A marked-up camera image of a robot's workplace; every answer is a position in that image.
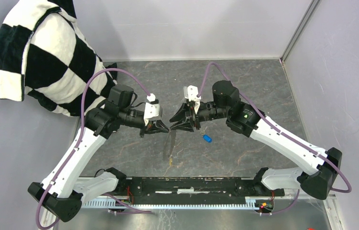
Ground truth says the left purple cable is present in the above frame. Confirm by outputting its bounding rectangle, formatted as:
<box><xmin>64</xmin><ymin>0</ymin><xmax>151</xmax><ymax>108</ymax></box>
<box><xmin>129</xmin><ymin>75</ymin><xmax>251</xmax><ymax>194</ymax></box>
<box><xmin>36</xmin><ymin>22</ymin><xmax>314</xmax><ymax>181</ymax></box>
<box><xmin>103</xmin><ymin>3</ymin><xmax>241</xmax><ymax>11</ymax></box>
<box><xmin>35</xmin><ymin>68</ymin><xmax>153</xmax><ymax>230</ymax></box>

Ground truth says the purple cable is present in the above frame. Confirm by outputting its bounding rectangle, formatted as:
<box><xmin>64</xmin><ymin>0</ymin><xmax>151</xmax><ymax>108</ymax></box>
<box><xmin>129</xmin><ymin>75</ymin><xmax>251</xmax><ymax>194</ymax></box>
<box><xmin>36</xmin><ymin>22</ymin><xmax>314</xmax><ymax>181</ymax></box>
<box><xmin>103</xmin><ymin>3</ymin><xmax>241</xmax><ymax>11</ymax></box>
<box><xmin>35</xmin><ymin>68</ymin><xmax>153</xmax><ymax>230</ymax></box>
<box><xmin>197</xmin><ymin>62</ymin><xmax>353</xmax><ymax>194</ymax></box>

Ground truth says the white toothed cable duct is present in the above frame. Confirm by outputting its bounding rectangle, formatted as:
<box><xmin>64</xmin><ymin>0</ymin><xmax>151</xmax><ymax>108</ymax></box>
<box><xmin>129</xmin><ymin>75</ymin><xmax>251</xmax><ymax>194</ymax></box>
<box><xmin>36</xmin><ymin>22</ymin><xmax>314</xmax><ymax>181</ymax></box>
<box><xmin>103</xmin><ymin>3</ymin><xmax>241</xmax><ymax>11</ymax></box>
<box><xmin>82</xmin><ymin>197</ymin><xmax>259</xmax><ymax>210</ymax></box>

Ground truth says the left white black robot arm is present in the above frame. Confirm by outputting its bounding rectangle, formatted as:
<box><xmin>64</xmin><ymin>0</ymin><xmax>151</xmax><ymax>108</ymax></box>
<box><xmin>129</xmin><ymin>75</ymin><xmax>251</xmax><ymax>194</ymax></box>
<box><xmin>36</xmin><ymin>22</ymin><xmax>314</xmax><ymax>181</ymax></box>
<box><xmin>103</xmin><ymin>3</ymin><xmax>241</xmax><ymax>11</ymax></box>
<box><xmin>28</xmin><ymin>85</ymin><xmax>169</xmax><ymax>222</ymax></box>

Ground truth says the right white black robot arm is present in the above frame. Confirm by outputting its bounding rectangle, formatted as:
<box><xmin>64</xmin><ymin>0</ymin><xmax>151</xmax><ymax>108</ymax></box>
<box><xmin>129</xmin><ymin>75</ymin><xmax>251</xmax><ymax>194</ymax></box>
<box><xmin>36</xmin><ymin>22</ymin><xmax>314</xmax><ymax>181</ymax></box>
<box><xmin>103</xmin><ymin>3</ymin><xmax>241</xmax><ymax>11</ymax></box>
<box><xmin>170</xmin><ymin>80</ymin><xmax>342</xmax><ymax>200</ymax></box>

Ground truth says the aluminium corner profile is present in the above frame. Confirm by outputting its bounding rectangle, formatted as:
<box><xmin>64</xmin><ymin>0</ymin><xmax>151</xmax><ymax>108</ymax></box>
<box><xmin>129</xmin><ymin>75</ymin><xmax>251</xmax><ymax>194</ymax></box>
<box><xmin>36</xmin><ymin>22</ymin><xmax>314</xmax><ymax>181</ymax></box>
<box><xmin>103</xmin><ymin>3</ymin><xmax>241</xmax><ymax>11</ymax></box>
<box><xmin>279</xmin><ymin>0</ymin><xmax>321</xmax><ymax>64</ymax></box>

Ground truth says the blue tagged key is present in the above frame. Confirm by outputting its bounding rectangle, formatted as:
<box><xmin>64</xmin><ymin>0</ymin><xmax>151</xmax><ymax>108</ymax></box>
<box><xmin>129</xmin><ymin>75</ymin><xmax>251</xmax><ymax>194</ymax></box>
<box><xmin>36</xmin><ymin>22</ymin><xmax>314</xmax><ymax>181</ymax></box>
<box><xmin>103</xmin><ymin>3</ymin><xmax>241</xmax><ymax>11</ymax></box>
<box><xmin>200</xmin><ymin>127</ymin><xmax>212</xmax><ymax>143</ymax></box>

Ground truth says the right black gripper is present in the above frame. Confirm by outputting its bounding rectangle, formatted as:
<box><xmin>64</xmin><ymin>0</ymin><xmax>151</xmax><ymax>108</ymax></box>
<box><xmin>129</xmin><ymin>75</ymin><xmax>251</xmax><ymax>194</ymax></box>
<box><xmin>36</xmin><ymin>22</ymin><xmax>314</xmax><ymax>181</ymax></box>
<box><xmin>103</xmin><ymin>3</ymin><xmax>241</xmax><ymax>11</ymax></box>
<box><xmin>170</xmin><ymin>102</ymin><xmax>229</xmax><ymax>133</ymax></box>

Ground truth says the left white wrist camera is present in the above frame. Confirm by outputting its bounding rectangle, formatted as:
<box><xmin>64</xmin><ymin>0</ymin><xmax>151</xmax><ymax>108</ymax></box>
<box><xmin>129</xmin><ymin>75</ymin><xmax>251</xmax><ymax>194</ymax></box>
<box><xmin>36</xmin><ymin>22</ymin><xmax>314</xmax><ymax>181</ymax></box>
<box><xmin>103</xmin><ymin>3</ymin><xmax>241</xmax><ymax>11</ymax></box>
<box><xmin>143</xmin><ymin>93</ymin><xmax>162</xmax><ymax>126</ymax></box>

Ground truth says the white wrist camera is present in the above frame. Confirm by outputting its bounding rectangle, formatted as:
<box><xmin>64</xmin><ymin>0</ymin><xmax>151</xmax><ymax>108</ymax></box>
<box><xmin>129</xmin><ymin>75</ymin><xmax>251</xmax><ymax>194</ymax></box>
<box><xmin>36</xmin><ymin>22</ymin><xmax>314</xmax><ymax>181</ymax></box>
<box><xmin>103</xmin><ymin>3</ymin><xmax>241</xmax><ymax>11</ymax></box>
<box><xmin>143</xmin><ymin>93</ymin><xmax>162</xmax><ymax>126</ymax></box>
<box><xmin>184</xmin><ymin>85</ymin><xmax>201</xmax><ymax>113</ymax></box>

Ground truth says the black white checkered cloth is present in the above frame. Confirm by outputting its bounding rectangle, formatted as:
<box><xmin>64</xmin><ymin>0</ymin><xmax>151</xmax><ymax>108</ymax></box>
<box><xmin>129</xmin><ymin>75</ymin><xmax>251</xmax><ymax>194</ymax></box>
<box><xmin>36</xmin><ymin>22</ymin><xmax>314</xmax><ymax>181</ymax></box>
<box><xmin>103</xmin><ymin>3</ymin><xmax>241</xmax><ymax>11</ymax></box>
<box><xmin>0</xmin><ymin>0</ymin><xmax>117</xmax><ymax>117</ymax></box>

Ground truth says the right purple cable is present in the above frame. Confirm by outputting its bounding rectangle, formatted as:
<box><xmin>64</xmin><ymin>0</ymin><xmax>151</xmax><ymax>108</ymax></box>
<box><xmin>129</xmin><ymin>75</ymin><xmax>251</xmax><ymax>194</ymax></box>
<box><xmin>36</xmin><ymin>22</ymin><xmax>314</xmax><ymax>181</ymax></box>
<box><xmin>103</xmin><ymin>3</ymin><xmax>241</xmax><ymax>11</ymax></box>
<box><xmin>197</xmin><ymin>62</ymin><xmax>353</xmax><ymax>194</ymax></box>

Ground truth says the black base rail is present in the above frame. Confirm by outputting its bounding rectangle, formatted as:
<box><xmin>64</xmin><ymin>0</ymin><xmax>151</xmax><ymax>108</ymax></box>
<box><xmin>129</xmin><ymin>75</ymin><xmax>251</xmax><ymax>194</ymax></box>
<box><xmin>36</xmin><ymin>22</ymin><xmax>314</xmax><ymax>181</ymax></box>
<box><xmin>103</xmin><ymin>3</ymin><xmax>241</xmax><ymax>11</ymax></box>
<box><xmin>111</xmin><ymin>177</ymin><xmax>285</xmax><ymax>205</ymax></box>

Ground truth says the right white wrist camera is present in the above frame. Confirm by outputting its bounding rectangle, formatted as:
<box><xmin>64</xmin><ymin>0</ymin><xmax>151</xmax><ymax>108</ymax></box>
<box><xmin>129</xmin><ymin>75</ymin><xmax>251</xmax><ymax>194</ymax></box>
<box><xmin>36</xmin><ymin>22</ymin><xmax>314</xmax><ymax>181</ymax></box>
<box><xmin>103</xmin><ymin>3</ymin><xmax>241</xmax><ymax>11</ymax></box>
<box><xmin>184</xmin><ymin>85</ymin><xmax>201</xmax><ymax>113</ymax></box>

